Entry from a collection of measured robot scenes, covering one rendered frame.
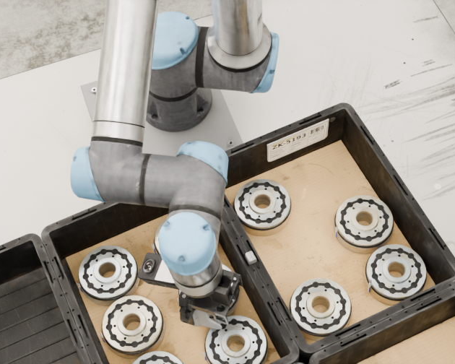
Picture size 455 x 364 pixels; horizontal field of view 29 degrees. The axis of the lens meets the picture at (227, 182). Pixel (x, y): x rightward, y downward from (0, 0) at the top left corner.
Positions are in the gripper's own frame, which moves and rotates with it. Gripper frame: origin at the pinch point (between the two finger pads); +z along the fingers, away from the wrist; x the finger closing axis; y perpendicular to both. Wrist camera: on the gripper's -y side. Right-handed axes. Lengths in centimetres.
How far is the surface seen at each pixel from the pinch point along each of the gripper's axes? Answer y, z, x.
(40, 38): -104, 98, 91
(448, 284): 38.0, -5.9, 14.7
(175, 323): -3.2, 1.8, -3.9
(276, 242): 7.8, 4.4, 16.4
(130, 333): -8.9, -2.5, -8.7
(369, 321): 27.8, -7.2, 4.5
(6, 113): -59, 20, 31
